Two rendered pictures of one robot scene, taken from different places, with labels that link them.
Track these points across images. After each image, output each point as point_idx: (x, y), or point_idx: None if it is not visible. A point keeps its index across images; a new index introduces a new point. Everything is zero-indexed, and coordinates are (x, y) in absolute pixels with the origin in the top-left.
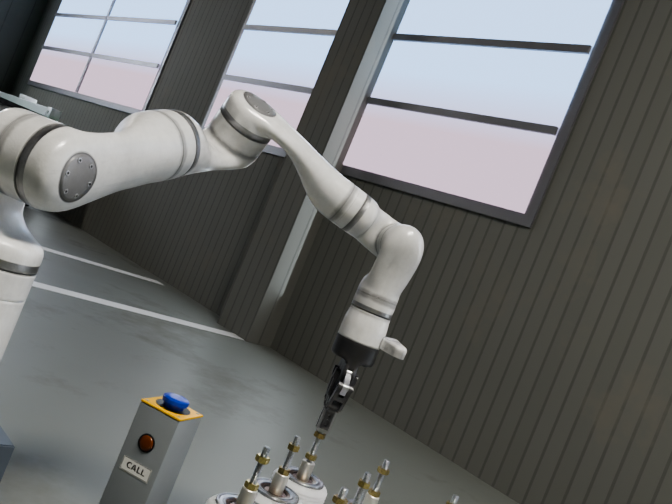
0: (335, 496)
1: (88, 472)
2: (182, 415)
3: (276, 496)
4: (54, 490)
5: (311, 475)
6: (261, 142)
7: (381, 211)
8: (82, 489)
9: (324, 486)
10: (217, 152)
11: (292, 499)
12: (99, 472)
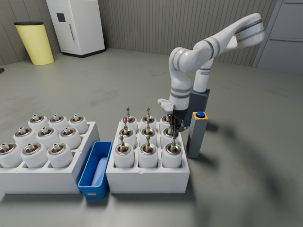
0: (149, 108)
1: (268, 211)
2: (195, 114)
3: (167, 129)
4: (249, 184)
5: (172, 152)
6: (234, 33)
7: (199, 46)
8: (251, 195)
9: (165, 152)
10: (233, 43)
11: (164, 132)
12: (270, 217)
